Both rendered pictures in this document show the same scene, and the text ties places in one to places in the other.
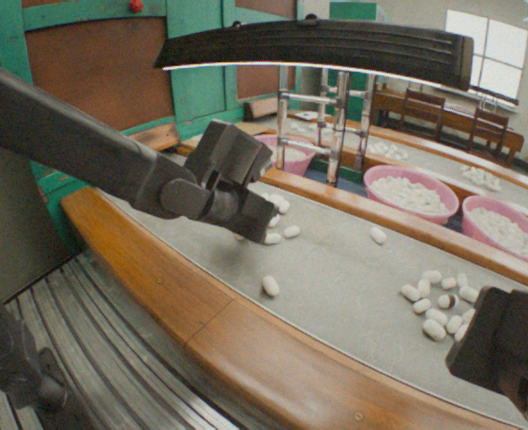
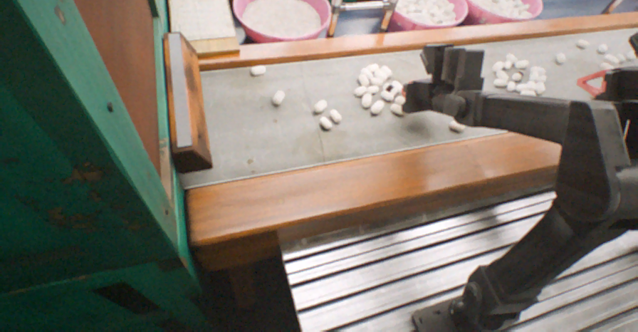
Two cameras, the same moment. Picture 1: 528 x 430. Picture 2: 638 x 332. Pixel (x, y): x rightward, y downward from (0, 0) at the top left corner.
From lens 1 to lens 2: 0.74 m
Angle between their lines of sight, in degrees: 46
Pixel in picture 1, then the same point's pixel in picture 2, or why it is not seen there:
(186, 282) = (441, 158)
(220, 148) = (479, 67)
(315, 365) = (522, 142)
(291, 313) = (476, 131)
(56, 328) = (388, 300)
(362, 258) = not seen: hidden behind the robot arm
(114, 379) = (454, 256)
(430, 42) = not seen: outside the picture
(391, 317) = not seen: hidden behind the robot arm
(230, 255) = (414, 127)
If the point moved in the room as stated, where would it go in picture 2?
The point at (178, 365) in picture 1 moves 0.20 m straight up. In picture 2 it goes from (456, 209) to (510, 162)
